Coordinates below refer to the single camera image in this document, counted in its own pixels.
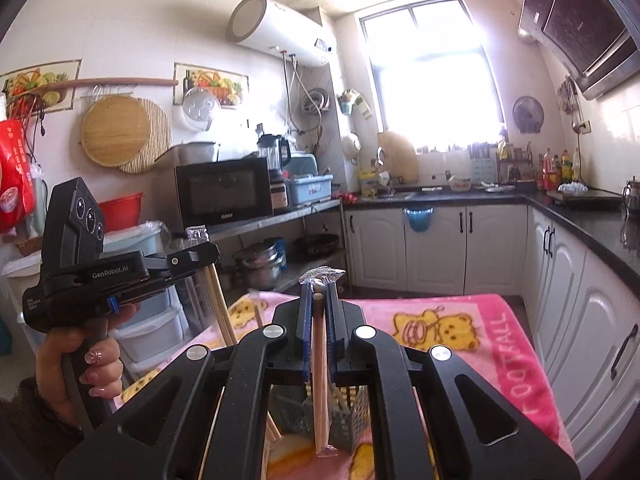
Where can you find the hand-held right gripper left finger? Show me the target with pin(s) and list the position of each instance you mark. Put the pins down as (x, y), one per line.
(303, 310)

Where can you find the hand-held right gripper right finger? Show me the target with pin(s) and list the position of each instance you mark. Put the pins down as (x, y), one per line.
(331, 310)

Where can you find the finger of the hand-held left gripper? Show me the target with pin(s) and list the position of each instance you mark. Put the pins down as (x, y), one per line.
(185, 260)
(170, 287)

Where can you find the chopstick pair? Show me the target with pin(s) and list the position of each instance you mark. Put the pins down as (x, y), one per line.
(220, 305)
(318, 360)

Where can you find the grey plastic utensil basket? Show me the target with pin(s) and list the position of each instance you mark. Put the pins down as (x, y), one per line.
(350, 420)

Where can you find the person's left forearm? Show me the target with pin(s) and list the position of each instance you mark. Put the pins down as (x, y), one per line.
(30, 425)

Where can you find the small hanging metal utensils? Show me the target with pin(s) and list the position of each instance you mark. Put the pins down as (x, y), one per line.
(567, 97)

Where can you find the person's left hand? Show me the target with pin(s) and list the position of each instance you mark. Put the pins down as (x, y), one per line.
(102, 365)

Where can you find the grey plastic drawer unit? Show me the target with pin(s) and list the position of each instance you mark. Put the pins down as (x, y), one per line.
(150, 330)

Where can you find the brown wicker basket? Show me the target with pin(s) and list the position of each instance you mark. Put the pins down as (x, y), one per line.
(29, 245)

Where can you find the black wok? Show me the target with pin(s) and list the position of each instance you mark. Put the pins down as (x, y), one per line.
(315, 247)

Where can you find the stacked steel pots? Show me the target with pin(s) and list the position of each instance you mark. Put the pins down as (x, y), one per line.
(257, 265)

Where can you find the black microwave oven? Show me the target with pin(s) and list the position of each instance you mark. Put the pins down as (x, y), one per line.
(220, 192)

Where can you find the red plastic basin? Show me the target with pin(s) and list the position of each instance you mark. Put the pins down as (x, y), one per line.
(122, 210)

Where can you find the metal shelf table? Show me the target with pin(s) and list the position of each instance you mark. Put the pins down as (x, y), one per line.
(280, 215)

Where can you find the metal pot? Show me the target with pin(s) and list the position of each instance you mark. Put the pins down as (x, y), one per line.
(195, 152)

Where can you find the grey-blue dish box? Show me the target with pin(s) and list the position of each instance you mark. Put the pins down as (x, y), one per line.
(307, 190)

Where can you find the pink printed blanket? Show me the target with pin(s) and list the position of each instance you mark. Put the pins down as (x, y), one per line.
(450, 330)

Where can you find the red plastic bag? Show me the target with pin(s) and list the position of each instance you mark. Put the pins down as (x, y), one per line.
(15, 170)

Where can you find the blue hanging bin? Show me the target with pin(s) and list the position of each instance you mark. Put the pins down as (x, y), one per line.
(417, 219)

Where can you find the round bamboo mat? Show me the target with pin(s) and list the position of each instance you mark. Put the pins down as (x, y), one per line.
(160, 135)

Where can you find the black blender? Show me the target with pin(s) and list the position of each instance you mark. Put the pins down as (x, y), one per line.
(272, 152)

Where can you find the round wooden board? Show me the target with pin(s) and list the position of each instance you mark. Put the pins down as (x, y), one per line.
(115, 132)

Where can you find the white hanging colander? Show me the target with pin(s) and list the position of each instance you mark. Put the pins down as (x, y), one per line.
(351, 145)

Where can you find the beige cutting board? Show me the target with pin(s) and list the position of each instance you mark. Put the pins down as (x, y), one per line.
(400, 157)

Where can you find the long wooden rolling pin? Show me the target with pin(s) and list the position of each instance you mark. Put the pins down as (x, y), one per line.
(125, 81)

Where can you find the green knife block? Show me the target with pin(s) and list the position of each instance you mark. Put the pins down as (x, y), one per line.
(482, 170)

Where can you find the hanging utensil caddy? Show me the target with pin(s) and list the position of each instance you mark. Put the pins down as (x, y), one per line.
(350, 102)

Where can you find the white base cabinets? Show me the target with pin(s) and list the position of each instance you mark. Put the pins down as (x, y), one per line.
(560, 300)

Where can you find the white cylindrical water heater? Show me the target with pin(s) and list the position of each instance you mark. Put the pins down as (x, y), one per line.
(280, 30)

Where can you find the kitchen window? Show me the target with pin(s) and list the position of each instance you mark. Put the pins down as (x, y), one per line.
(430, 80)

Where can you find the group of condiment bottles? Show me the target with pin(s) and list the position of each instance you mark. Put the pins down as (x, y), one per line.
(550, 172)

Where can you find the black kitchen countertop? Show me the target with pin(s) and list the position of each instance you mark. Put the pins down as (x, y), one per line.
(590, 225)

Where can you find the black glass range hood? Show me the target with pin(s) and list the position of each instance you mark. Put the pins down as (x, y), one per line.
(575, 20)

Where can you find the fruit wall poster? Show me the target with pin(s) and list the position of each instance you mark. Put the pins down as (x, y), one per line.
(30, 77)
(210, 77)

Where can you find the round wall fan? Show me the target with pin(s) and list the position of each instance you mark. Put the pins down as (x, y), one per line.
(527, 115)

